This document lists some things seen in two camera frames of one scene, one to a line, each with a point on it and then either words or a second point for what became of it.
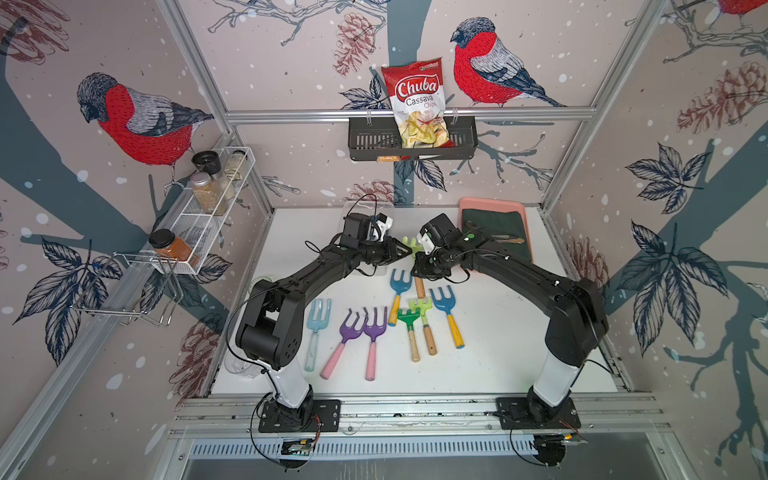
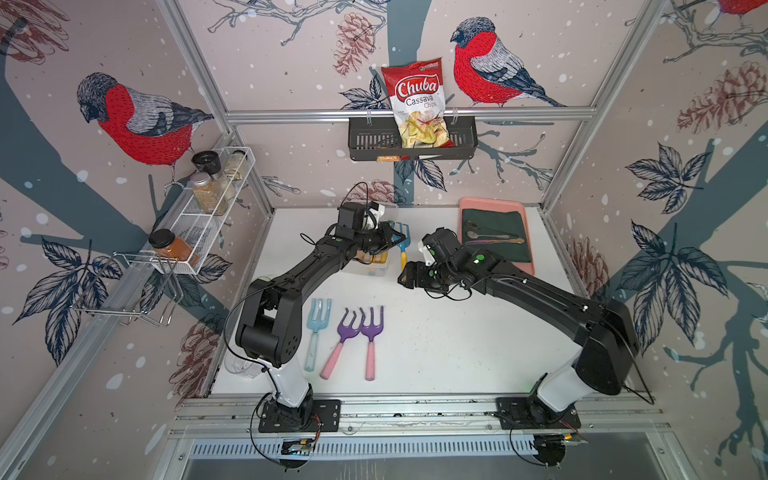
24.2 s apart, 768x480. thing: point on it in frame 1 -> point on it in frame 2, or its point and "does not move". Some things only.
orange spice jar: [166, 245] does not move
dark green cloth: [505, 229] does not move
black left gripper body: [377, 253] does not move
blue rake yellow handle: [398, 286] -> [405, 229]
